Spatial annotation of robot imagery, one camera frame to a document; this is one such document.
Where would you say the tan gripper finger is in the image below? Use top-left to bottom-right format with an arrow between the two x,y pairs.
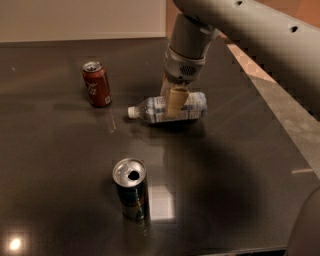
166,85 -> 189,118
160,75 -> 173,96

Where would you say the clear blue plastic bottle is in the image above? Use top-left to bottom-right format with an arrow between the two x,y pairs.
128,92 -> 207,124

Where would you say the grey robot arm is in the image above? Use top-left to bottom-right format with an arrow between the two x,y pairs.
164,0 -> 320,117

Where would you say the red soda can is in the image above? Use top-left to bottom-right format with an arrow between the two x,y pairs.
82,61 -> 112,107

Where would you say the dark green drink can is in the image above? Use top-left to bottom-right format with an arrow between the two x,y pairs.
112,158 -> 149,220

